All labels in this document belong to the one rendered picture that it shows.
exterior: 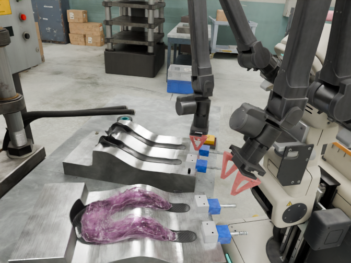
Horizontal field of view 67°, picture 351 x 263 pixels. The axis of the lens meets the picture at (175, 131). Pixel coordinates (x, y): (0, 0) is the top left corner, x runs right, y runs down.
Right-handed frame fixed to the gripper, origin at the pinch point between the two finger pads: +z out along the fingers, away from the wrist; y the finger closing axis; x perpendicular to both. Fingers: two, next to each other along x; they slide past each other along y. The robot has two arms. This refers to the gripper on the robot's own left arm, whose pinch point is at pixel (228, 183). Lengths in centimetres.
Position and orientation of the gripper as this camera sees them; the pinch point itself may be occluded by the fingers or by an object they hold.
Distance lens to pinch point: 74.5
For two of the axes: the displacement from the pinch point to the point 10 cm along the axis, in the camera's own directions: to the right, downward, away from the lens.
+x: 8.4, 3.4, 4.1
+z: -4.8, 8.1, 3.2
